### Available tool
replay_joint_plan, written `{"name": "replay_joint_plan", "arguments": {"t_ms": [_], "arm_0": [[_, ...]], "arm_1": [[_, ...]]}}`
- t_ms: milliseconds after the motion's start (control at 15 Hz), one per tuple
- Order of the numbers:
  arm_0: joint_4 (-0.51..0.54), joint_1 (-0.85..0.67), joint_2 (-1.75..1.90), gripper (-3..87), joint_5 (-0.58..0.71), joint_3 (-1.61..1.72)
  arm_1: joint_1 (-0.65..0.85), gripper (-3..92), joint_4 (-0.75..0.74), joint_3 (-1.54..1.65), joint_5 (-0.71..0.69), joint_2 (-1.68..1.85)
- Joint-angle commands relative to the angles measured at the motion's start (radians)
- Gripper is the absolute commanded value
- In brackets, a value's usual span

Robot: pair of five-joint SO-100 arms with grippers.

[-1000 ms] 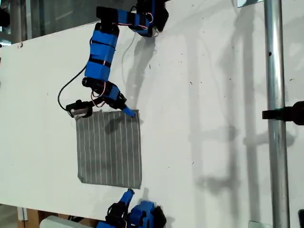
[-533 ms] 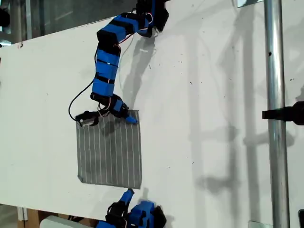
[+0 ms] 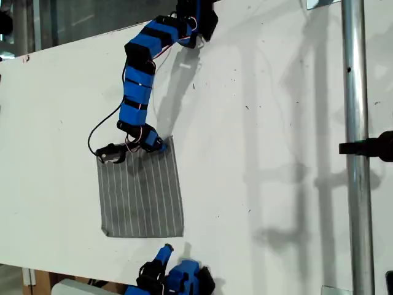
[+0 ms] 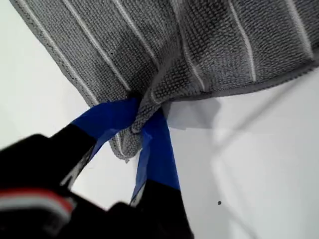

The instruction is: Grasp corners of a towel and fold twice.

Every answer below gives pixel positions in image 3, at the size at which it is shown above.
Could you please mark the metal bracket plate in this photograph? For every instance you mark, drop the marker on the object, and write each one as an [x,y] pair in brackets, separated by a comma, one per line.
[319,3]

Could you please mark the black post clamp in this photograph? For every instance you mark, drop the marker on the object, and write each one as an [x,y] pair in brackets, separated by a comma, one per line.
[368,147]

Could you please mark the black box at table edge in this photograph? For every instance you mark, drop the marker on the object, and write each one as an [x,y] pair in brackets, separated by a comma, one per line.
[389,282]

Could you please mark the round black object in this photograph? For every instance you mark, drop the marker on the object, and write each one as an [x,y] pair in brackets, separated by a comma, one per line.
[5,23]

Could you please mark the grey white-striped towel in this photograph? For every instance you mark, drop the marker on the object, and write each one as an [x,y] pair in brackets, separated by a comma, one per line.
[141,196]

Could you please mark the wooden table leg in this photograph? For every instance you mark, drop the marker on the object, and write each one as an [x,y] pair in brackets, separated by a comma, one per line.
[43,281]

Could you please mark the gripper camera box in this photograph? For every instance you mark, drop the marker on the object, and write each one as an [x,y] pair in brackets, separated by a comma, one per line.
[110,153]

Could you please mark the steel post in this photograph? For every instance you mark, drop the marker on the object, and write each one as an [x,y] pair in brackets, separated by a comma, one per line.
[357,92]

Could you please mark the white box under table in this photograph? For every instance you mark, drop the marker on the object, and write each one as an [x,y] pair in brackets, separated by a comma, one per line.
[80,288]

